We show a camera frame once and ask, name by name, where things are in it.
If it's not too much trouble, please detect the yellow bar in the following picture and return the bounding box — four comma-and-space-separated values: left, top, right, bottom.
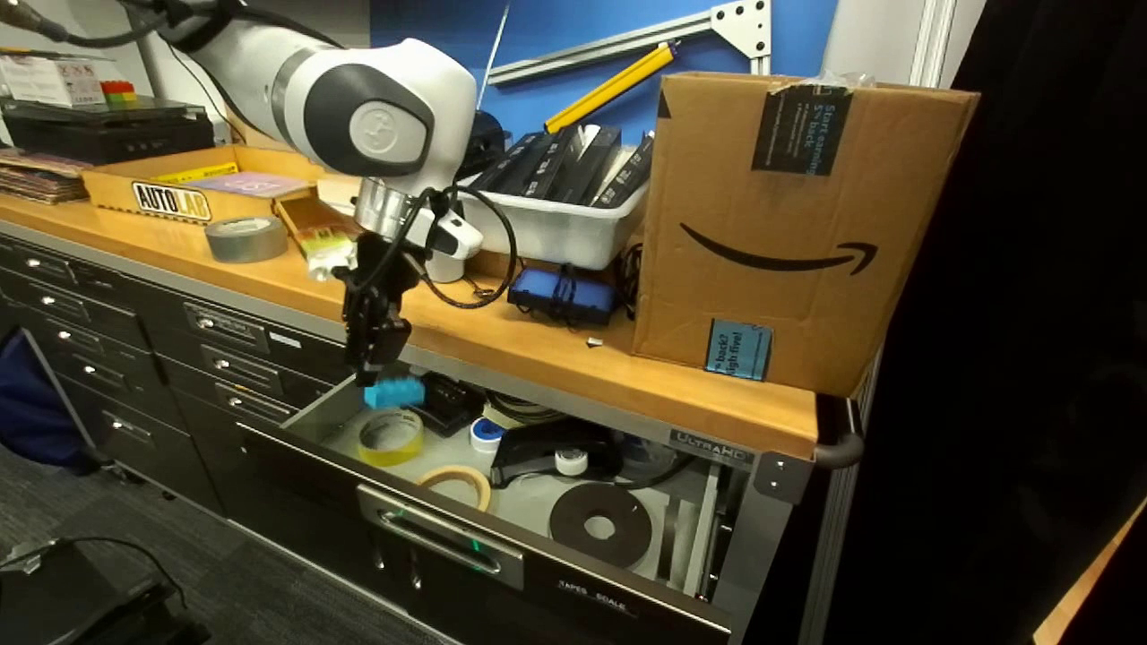
540, 41, 676, 137

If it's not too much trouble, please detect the tan tape ring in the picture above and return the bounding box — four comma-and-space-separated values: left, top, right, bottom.
416, 464, 496, 516

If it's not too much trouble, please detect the black flat device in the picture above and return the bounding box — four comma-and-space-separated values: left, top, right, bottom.
0, 99, 221, 168

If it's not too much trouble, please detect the black flat box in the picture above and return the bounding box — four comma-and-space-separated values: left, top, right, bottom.
540, 122, 627, 209
485, 126, 577, 201
602, 132, 660, 209

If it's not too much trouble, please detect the aluminium rail frame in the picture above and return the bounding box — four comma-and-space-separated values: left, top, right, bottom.
485, 0, 775, 90

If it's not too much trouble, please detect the stack of papers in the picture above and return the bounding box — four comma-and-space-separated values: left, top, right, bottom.
0, 52, 106, 116

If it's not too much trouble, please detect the blue wall board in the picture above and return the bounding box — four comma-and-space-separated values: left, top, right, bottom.
369, 0, 837, 152

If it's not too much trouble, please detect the dark drawer cabinet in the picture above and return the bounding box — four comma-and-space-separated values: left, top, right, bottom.
0, 228, 362, 514

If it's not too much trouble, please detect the black tool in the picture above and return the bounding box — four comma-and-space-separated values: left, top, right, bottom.
486, 420, 622, 489

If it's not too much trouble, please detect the blue and white tape roll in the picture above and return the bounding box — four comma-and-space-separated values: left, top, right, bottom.
467, 415, 508, 457

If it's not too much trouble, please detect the black disc roll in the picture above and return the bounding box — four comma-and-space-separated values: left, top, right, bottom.
548, 481, 660, 569

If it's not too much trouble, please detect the black floor object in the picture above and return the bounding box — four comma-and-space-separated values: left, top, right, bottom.
0, 533, 216, 645

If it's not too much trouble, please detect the yellow cardboard tray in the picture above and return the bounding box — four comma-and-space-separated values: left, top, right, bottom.
77, 142, 325, 225

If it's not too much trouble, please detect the grey duct tape roll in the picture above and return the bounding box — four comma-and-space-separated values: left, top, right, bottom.
203, 211, 295, 266

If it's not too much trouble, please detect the white plastic bin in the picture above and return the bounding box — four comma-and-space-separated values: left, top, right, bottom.
459, 177, 657, 277

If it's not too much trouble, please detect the black curtain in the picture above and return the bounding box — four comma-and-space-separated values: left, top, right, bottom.
819, 0, 1147, 645

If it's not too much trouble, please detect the small yellow box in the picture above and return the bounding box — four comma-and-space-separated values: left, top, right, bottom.
271, 194, 362, 287

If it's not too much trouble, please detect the blue and black pouch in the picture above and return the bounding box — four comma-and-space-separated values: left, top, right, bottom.
508, 261, 627, 328

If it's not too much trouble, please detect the open grey drawer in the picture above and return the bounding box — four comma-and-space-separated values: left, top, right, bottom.
237, 368, 818, 645

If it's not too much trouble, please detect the brown cardboard box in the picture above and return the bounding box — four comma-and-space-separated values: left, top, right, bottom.
627, 68, 982, 400

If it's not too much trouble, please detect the blue bag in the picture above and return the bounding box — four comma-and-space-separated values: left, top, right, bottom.
0, 328, 91, 476

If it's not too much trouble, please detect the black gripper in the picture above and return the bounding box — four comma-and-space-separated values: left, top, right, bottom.
337, 228, 423, 387

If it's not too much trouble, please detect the black handheld device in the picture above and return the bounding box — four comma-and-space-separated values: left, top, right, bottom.
416, 372, 486, 438

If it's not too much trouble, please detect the yellow tape roll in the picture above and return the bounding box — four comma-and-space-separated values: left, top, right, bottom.
355, 408, 431, 469

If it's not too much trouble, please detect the white pen cup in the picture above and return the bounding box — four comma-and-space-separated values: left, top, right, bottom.
423, 215, 486, 287

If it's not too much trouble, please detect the wooden board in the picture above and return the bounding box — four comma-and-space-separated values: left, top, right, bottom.
1032, 497, 1147, 645

